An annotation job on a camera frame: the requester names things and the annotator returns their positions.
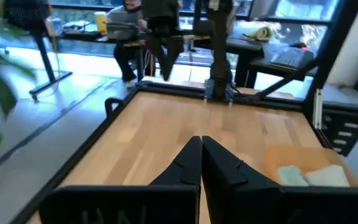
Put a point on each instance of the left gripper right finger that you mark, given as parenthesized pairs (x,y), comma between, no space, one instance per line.
(225,183)

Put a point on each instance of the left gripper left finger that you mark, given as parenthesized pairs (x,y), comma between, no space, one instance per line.
(185,171)

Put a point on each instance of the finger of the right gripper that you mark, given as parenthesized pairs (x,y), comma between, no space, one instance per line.
(174,53)
(160,51)

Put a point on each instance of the grey waffle towel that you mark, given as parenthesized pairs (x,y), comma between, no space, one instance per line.
(328,175)

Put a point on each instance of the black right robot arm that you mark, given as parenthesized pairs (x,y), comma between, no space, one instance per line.
(219,56)

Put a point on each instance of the orange plastic basket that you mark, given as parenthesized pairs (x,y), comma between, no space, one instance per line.
(303,155)

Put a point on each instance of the person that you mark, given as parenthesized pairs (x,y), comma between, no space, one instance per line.
(126,53)

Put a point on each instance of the grey laptop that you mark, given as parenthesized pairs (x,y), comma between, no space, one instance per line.
(121,31)

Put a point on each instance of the yellow cup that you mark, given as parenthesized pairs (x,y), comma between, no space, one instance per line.
(100,23)

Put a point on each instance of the black desk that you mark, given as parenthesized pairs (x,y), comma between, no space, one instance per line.
(247,46)

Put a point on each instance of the beige crumpled cloth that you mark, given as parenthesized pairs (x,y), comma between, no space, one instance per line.
(261,33)

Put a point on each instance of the black desk leg with foot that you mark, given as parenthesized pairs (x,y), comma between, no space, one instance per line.
(47,59)

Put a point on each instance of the black keyboard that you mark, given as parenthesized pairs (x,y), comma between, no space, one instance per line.
(291,57)

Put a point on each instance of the black mouse with red light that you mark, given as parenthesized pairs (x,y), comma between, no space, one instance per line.
(300,46)

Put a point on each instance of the black slotted cabinet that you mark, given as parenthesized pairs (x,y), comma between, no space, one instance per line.
(343,130)

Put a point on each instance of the black mesh chair back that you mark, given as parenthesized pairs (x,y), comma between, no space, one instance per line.
(26,12)

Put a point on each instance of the black rig strut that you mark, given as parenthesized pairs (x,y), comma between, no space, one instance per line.
(334,46)

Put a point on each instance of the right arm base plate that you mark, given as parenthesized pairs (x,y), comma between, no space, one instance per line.
(210,93)

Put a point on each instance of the black aluminium table frame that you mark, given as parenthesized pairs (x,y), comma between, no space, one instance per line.
(78,155)

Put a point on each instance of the white rig bracket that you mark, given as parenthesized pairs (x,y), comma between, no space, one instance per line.
(317,107)

